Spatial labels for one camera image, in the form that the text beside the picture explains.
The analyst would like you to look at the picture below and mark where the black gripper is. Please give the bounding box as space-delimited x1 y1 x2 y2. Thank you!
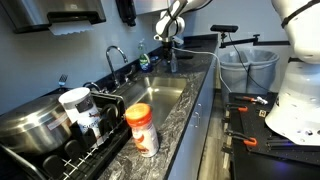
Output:
161 36 175 63

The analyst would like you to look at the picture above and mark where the stainless steel sink basin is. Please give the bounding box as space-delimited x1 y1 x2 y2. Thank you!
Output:
118 75 188 129

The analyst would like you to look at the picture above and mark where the black flat block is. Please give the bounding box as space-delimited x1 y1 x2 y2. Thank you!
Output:
177 53 194 60

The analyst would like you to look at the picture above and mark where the green dish soap bottle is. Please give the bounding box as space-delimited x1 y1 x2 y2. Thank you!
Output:
138 39 153 73

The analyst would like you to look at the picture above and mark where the tall chrome gooseneck faucet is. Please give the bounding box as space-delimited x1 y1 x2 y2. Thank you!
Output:
105 45 129 88

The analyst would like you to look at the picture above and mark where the grey plastic trash bin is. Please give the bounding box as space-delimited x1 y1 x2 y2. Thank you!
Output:
247 49 280 94
219 51 250 101

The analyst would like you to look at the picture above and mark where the orange-lid plastic container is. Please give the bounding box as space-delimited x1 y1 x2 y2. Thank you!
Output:
124 102 160 158

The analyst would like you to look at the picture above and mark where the small chrome faucet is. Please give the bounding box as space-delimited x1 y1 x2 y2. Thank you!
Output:
82 81 102 93

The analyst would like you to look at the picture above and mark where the white base cabinet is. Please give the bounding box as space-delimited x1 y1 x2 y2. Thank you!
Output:
166 56 218 180

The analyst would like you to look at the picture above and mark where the white paper towel sheet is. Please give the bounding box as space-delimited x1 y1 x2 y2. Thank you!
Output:
48 19 96 36

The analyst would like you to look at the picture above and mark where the small white part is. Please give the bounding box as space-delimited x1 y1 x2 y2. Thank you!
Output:
255 96 269 106

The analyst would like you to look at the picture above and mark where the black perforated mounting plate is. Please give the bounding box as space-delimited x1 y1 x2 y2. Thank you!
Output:
229 91 320 166

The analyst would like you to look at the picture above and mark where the black dish rack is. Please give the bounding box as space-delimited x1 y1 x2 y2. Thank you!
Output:
0 90 133 180

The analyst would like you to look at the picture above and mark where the steel paper towel dispenser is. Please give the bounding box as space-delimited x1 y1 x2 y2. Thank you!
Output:
0 0 108 34

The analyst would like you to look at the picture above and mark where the stainless steel pot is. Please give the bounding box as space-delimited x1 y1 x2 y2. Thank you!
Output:
0 93 73 154

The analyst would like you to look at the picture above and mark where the white cable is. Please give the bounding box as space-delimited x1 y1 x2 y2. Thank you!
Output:
171 46 233 94

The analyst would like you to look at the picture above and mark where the chrome faucet lever handle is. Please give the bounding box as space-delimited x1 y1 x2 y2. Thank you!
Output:
124 64 137 83
99 85 111 95

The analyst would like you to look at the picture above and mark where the white wall cabinet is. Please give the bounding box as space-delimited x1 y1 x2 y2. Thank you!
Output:
133 0 171 16

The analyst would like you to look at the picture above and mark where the black wall soap dispenser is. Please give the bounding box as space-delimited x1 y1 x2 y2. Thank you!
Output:
115 0 138 28

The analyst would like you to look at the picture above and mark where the black stereo camera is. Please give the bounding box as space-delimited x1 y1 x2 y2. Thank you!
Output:
210 24 240 34

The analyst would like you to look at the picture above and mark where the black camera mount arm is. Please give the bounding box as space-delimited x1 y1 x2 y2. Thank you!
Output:
219 32 290 49

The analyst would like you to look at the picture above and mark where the orange-handled hand tool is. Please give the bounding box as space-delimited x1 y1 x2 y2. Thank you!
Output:
234 95 258 103

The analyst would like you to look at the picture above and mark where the orange-handled black bar clamp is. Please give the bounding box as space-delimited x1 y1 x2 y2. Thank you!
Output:
224 102 249 113
223 129 259 148

